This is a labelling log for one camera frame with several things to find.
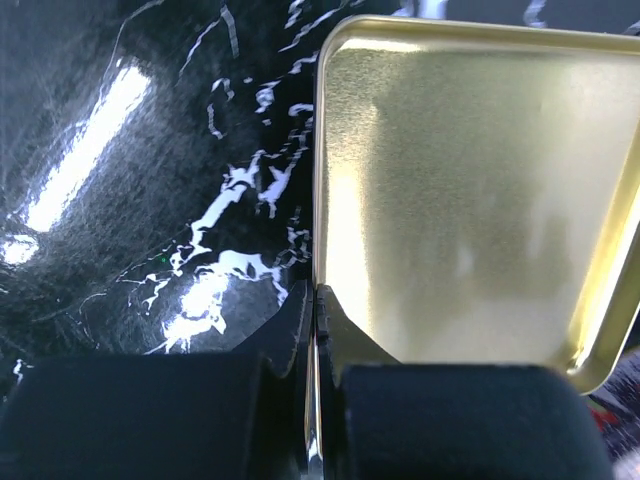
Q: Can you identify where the gold box lid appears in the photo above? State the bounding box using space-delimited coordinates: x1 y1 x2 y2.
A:
313 15 639 406

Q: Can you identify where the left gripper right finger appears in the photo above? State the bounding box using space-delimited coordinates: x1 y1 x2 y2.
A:
314 286 613 479

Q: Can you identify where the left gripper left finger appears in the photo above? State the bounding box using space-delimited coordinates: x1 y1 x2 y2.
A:
1 282 313 479

